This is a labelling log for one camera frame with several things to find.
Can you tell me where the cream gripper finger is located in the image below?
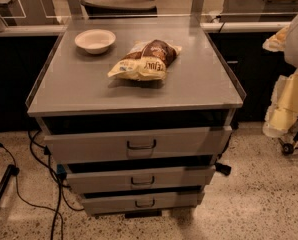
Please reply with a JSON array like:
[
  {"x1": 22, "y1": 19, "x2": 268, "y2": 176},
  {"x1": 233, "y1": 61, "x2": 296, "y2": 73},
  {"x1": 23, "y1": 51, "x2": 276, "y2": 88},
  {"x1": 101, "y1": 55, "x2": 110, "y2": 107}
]
[
  {"x1": 262, "y1": 26, "x2": 289, "y2": 52},
  {"x1": 263, "y1": 69, "x2": 298, "y2": 138}
]

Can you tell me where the grey top drawer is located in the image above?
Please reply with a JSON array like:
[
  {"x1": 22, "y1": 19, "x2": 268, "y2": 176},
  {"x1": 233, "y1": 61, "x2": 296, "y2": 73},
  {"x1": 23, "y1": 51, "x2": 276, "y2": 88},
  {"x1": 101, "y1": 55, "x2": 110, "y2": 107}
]
[{"x1": 45, "y1": 126, "x2": 232, "y2": 164}]

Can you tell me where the grey drawer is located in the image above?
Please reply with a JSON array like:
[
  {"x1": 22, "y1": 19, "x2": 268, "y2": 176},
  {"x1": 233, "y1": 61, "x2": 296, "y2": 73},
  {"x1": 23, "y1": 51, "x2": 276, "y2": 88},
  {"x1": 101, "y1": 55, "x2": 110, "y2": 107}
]
[
  {"x1": 45, "y1": 126, "x2": 232, "y2": 164},
  {"x1": 67, "y1": 166, "x2": 215, "y2": 194},
  {"x1": 82, "y1": 190, "x2": 204, "y2": 215}
]

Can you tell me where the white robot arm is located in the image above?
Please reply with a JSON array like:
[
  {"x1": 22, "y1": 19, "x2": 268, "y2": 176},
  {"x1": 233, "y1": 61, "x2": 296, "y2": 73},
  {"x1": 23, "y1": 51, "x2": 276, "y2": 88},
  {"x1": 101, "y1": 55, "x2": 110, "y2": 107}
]
[{"x1": 263, "y1": 15, "x2": 298, "y2": 138}]

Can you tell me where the grey bottom drawer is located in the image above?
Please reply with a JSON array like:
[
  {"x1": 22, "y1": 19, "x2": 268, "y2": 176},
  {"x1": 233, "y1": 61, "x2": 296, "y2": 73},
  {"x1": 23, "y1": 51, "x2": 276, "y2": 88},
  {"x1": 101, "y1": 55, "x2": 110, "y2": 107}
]
[{"x1": 82, "y1": 190, "x2": 204, "y2": 215}]

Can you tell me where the grey middle drawer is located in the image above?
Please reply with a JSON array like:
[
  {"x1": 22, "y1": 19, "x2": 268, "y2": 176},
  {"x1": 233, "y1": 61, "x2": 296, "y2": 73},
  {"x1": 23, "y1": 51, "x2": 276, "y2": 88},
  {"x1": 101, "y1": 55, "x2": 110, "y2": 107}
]
[{"x1": 67, "y1": 166, "x2": 215, "y2": 194}]

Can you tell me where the wheeled cart base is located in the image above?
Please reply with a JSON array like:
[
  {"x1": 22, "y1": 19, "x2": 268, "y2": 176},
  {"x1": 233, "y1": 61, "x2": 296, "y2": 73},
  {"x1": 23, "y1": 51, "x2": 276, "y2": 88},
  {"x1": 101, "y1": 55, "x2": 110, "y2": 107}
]
[{"x1": 278, "y1": 108, "x2": 298, "y2": 156}]

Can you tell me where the black power plug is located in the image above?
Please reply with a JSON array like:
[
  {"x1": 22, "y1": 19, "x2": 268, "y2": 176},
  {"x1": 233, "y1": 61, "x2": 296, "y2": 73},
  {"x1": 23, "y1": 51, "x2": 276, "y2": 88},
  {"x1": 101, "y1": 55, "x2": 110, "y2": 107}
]
[{"x1": 215, "y1": 163, "x2": 231, "y2": 176}]

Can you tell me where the yellow brown chip bag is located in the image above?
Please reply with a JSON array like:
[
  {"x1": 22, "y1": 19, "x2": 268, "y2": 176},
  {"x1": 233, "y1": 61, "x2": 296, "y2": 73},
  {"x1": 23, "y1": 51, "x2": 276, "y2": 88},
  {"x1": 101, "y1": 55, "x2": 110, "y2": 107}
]
[{"x1": 107, "y1": 39, "x2": 182, "y2": 81}]

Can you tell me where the white bowl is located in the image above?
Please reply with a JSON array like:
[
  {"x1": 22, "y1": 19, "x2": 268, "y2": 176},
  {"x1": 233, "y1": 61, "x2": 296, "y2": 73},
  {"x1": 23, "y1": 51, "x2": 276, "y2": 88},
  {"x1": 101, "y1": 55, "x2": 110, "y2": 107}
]
[{"x1": 75, "y1": 29, "x2": 116, "y2": 55}]

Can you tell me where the black floor stand bar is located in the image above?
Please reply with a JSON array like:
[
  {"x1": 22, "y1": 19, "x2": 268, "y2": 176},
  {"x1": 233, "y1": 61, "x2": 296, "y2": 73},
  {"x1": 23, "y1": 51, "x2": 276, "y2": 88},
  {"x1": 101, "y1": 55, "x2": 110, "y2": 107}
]
[{"x1": 0, "y1": 164, "x2": 19, "y2": 200}]

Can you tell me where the black floor cable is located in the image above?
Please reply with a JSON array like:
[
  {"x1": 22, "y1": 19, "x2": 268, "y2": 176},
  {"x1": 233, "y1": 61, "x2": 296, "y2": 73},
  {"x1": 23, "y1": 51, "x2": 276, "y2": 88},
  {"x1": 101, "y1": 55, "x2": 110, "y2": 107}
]
[{"x1": 0, "y1": 129, "x2": 85, "y2": 240}]

